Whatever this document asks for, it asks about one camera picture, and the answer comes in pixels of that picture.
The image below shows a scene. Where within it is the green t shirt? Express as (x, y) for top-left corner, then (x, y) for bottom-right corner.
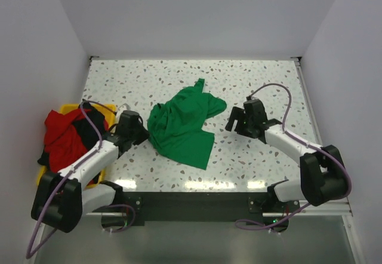
(147, 78), (227, 170)

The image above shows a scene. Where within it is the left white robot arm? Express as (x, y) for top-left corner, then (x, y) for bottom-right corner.
(31, 110), (149, 233)

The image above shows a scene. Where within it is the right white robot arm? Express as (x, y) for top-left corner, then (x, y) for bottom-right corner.
(225, 99), (351, 212)

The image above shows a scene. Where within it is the yellow plastic bin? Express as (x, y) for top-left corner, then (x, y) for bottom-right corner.
(36, 103), (117, 189)

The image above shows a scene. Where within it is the black t shirt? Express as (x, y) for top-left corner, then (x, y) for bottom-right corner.
(36, 101), (110, 185)

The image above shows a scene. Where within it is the red t shirt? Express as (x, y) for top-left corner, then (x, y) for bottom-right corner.
(44, 108), (88, 173)

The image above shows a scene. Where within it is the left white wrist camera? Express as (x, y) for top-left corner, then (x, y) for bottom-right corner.
(115, 103), (130, 121)

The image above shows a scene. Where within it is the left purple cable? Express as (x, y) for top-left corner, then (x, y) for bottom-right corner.
(25, 100), (120, 259)

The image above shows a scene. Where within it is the purple cable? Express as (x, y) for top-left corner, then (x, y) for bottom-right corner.
(235, 84), (350, 232)
(25, 100), (120, 259)

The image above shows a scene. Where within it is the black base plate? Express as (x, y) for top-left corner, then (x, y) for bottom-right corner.
(96, 192), (288, 226)

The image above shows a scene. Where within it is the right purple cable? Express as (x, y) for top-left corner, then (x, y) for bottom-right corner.
(235, 84), (350, 232)

